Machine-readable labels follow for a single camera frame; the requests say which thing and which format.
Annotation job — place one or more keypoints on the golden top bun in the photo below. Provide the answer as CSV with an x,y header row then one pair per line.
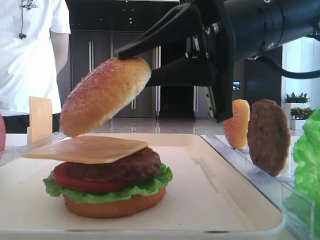
x,y
102,93

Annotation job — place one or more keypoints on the long clear rail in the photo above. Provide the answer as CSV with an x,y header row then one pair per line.
x,y
277,189
14,152

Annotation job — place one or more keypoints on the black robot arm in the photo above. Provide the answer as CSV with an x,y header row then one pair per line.
x,y
262,25

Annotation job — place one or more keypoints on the cream rectangular tray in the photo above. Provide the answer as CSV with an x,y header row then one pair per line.
x,y
207,199

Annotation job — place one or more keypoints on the left long clear rail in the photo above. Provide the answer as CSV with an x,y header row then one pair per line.
x,y
14,152

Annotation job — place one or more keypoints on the standing red tomato slice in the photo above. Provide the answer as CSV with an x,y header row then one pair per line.
x,y
2,134

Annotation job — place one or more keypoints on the red tomato slice on burger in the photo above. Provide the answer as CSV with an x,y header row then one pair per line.
x,y
62,179

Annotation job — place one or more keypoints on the flower planter box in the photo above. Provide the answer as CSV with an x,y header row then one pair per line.
x,y
297,109

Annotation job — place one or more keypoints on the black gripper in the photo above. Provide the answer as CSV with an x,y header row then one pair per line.
x,y
210,52

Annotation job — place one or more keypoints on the green lettuce leaf on burger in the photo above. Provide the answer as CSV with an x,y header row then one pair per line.
x,y
144,187

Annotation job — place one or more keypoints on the right long clear rail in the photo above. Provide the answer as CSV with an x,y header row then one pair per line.
x,y
277,189

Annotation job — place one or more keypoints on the brown meat patty on burger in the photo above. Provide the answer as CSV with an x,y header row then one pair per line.
x,y
143,163

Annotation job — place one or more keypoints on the wall display screen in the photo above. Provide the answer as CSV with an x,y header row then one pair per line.
x,y
236,86

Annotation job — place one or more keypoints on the standing green lettuce leaf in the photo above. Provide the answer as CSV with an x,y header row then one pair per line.
x,y
306,153

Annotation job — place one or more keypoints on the standing orange cheese slice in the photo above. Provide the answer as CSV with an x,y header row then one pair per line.
x,y
40,118

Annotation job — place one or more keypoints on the person in white shirt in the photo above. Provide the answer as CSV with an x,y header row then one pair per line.
x,y
34,44

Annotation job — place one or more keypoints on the bottom bun slice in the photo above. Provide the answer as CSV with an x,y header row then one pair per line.
x,y
116,209

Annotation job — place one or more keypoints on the orange cheese slice on burger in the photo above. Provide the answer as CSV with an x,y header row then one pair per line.
x,y
88,149

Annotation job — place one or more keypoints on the standing bun slice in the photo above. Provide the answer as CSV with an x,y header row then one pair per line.
x,y
236,127

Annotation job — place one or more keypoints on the standing brown meat patty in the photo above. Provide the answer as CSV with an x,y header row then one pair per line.
x,y
268,136

